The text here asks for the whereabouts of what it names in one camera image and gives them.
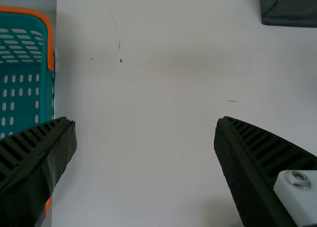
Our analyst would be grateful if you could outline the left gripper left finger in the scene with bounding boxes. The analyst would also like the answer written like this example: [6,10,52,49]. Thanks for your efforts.
[0,116,78,227]

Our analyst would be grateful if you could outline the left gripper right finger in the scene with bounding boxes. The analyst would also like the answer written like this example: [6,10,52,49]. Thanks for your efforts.
[213,116,317,227]

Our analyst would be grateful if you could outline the dark grey bag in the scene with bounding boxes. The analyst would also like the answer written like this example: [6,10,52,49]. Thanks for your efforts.
[255,0,317,28]

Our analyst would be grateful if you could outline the teal shopping basket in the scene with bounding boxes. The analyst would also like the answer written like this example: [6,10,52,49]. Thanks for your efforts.
[0,5,55,214]

